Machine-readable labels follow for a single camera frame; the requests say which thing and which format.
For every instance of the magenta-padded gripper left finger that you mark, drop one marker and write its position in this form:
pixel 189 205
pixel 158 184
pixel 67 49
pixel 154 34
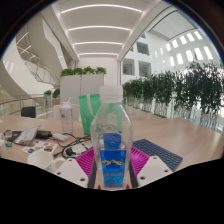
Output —
pixel 71 173

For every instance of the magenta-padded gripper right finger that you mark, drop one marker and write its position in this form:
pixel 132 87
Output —
pixel 153 171

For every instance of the clear blue-label water bottle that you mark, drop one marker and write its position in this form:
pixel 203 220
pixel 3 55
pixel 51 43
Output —
pixel 111 133

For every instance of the dark blue keyboard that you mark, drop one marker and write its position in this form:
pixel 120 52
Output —
pixel 160 151

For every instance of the white power adapter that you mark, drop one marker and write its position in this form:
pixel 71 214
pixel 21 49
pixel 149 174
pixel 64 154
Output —
pixel 60 136

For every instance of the colourful sticker sheet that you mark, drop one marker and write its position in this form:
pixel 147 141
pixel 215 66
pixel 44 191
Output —
pixel 40 146

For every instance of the black power adapter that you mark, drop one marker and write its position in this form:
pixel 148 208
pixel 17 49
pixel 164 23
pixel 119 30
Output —
pixel 43 134

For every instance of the clear shaker bottle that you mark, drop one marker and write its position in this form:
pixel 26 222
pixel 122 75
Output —
pixel 66 117

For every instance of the green tote bag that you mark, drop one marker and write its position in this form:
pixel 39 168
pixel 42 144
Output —
pixel 86 115

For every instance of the black chair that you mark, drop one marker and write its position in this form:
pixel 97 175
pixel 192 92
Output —
pixel 28 112

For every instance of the small potted plants group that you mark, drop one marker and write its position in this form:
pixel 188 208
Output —
pixel 51 93

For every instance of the row of green hedge plants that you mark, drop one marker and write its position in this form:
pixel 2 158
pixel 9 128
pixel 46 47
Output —
pixel 173 88

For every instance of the glass railing with wooden handrail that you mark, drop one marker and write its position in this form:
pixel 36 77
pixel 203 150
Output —
pixel 16 105

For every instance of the white cabinet with plants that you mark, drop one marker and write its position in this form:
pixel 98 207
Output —
pixel 81 86

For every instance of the ceiling light strips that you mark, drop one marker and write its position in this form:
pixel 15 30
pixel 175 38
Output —
pixel 98 27

